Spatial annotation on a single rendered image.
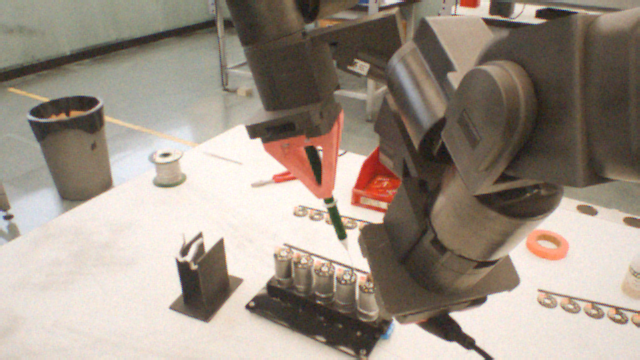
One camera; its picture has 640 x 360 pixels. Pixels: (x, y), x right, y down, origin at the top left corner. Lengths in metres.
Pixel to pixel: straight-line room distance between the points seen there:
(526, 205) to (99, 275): 0.57
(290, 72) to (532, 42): 0.23
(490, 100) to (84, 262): 0.63
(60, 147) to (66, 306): 1.76
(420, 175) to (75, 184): 2.25
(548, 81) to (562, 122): 0.02
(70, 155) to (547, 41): 2.29
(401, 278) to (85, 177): 2.21
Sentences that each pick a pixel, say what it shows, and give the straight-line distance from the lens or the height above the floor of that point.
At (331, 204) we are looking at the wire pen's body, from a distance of 0.45.
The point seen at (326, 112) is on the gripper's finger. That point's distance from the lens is 0.39.
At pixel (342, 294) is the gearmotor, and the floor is 0.80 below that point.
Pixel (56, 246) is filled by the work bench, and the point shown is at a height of 0.75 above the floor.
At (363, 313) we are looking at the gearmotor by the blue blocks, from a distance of 0.54.
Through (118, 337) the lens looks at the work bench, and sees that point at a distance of 0.60.
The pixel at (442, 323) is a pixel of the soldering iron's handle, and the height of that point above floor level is 0.92.
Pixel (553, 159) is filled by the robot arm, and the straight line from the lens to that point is 0.18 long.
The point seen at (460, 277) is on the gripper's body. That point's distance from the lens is 0.30.
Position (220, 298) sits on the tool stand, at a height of 0.75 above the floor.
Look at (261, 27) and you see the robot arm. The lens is 0.39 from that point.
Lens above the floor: 1.16
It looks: 29 degrees down
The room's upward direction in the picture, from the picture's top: straight up
